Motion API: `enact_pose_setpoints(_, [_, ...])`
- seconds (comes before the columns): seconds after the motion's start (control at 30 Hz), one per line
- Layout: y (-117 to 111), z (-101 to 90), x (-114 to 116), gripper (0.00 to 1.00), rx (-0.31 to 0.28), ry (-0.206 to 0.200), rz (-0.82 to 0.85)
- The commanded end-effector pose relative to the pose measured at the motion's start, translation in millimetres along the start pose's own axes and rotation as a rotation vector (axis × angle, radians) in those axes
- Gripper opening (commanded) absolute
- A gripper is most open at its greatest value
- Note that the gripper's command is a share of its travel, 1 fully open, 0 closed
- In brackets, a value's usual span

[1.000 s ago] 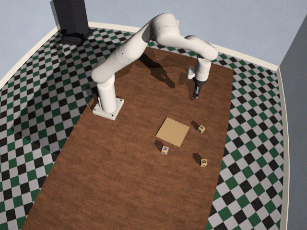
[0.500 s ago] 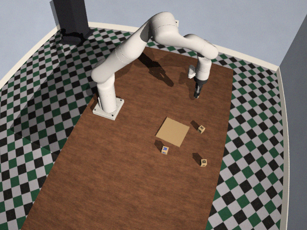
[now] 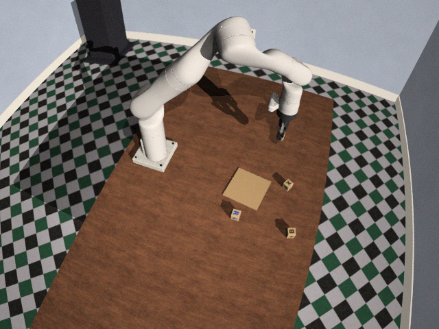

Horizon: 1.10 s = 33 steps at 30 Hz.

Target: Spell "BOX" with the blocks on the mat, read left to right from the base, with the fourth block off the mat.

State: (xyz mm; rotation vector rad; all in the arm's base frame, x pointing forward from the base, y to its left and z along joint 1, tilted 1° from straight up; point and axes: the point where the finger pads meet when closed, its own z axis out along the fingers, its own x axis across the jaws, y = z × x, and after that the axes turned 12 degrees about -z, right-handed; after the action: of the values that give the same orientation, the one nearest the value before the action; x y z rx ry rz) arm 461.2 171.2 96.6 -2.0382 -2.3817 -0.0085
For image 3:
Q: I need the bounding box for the tan flat mat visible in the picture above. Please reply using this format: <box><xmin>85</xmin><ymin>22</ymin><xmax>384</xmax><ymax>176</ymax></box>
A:
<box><xmin>223</xmin><ymin>168</ymin><xmax>271</xmax><ymax>210</ymax></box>

